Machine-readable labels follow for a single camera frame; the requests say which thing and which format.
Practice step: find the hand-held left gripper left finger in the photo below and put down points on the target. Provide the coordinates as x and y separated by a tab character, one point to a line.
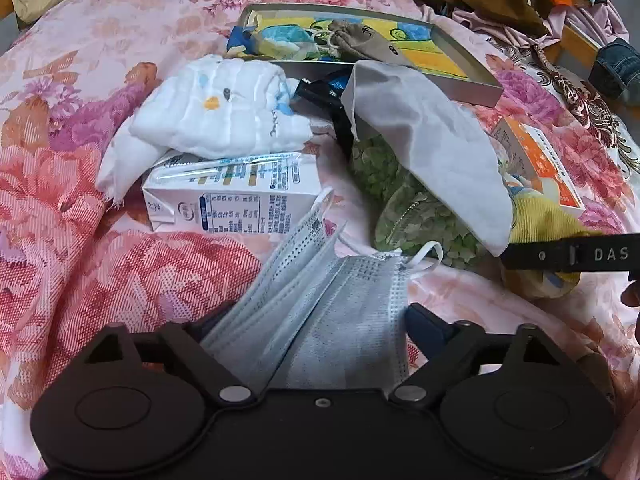
207	327

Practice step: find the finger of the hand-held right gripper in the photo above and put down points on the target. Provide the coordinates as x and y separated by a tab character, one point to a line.
550	255

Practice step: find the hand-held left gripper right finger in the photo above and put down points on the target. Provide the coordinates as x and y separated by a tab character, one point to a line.
425	322

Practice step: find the yellow plush toy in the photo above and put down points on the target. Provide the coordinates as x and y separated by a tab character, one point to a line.
545	215

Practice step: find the blue face mask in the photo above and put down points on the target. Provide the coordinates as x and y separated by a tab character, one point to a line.
325	305

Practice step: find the metal tin box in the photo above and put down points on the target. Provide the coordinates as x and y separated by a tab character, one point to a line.
475	87

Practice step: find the black printed bag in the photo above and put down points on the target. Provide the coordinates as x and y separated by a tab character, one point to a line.
320	92

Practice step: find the person's right hand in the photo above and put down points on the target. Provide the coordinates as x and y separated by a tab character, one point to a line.
631	294

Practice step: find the orange medicine box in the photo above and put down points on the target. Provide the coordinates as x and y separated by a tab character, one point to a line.
545	160

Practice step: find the green floral pouch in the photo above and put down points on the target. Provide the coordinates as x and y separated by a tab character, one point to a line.
420	215

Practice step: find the pink floral bedsheet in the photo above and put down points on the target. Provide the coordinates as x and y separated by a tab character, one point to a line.
100	260

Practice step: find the white milk carton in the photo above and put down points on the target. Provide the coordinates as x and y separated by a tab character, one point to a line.
235	200

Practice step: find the brown floral cloth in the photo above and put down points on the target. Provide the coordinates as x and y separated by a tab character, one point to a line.
585	100

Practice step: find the blue jeans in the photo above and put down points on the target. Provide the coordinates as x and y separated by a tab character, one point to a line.
617	70

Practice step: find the white muslin cloth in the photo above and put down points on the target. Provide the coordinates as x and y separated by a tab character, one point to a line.
220	105

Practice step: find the pink garment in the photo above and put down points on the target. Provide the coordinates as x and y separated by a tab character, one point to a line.
615	20

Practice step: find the wooden bed frame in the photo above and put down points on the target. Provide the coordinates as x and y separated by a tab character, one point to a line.
575	42

